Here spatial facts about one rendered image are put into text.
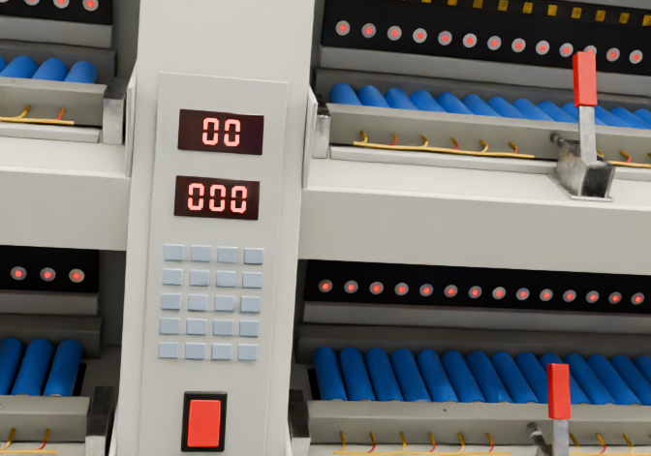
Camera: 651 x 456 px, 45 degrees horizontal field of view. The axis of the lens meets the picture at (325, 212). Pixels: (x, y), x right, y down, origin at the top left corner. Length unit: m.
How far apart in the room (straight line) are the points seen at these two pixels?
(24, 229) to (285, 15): 0.19
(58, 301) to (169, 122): 0.23
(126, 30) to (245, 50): 0.22
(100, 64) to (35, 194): 0.17
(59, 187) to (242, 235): 0.10
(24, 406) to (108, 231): 0.14
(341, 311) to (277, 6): 0.27
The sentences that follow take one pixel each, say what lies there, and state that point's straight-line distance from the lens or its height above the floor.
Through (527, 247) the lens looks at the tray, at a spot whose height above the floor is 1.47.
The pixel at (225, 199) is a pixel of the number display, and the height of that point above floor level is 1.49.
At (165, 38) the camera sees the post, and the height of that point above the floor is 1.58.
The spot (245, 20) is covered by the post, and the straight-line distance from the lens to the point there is 0.45.
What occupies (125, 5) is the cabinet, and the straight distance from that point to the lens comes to 0.65.
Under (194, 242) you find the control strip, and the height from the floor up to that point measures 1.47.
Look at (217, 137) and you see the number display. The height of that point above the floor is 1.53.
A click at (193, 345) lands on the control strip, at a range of 0.45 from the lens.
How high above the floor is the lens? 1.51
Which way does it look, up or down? 3 degrees down
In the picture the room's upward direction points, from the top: 4 degrees clockwise
